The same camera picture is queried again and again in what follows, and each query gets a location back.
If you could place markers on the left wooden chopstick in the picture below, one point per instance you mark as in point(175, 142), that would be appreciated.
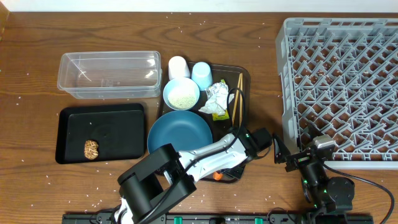
point(236, 98)

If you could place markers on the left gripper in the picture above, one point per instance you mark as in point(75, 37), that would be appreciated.
point(237, 172)

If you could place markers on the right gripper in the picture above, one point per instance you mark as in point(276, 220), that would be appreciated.
point(297, 159)

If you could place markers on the clear plastic container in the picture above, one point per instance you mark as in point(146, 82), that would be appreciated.
point(110, 75)

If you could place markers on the light blue plastic cup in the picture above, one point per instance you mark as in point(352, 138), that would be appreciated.
point(202, 75)

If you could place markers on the brown food scrap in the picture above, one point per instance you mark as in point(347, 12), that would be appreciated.
point(91, 149)

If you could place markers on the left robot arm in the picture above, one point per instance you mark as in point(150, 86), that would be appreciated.
point(164, 178)

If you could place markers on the white plastic cup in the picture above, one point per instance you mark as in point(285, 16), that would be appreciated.
point(178, 68)

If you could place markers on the dark blue plate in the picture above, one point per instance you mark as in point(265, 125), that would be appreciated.
point(184, 130)

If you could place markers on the orange carrot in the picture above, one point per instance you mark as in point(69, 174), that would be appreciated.
point(217, 175)

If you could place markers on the light blue rice bowl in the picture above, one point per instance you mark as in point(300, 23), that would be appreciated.
point(181, 94)

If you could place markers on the grey dishwasher rack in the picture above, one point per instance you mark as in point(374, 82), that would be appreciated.
point(340, 74)

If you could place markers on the crumpled white paper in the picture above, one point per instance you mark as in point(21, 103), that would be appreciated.
point(210, 106)

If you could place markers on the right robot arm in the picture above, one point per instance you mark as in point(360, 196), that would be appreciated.
point(331, 197)

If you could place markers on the black plastic tray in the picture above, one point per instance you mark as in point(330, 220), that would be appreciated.
point(119, 130)

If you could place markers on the brown serving tray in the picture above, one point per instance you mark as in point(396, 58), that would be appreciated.
point(231, 75)

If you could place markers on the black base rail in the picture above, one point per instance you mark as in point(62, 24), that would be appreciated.
point(176, 218)

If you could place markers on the yellow green wrapper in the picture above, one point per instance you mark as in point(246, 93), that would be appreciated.
point(221, 116)

